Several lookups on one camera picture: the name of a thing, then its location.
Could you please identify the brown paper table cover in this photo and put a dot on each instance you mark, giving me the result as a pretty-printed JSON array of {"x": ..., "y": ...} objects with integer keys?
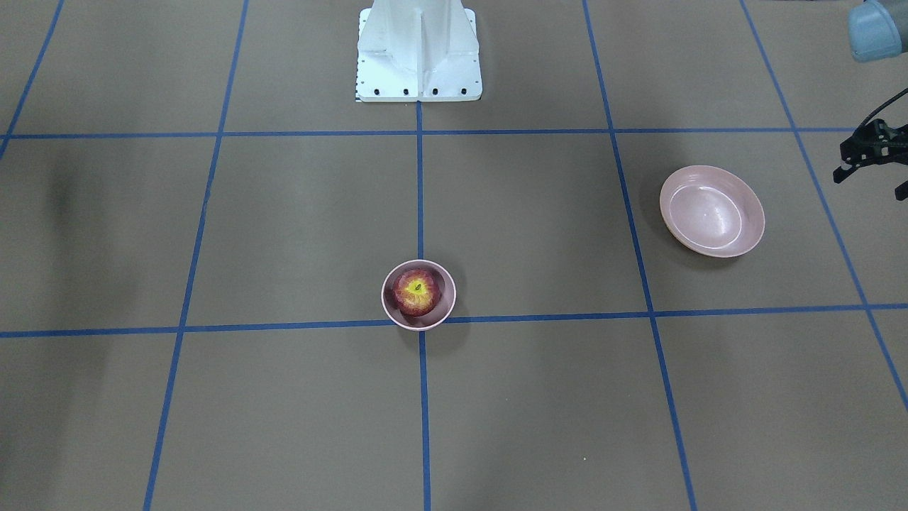
[{"x": 198, "y": 217}]

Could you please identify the red apple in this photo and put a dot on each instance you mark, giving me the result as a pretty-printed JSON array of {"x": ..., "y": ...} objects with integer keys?
[{"x": 416, "y": 292}]

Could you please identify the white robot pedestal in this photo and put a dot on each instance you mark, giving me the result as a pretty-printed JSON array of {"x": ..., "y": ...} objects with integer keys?
[{"x": 418, "y": 51}]

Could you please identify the pink plate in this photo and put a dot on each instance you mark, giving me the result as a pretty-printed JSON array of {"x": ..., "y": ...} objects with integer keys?
[{"x": 711, "y": 211}]

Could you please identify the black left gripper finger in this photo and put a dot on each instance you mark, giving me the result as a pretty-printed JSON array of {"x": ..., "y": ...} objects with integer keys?
[
  {"x": 855, "y": 154},
  {"x": 901, "y": 192}
]

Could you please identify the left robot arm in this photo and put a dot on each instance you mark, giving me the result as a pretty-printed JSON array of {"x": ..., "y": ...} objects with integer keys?
[{"x": 877, "y": 30}]

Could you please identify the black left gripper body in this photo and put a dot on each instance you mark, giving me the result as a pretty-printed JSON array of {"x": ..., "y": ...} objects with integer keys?
[{"x": 877, "y": 144}]

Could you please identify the pink bowl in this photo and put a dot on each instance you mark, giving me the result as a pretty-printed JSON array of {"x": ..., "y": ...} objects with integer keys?
[{"x": 432, "y": 319}]

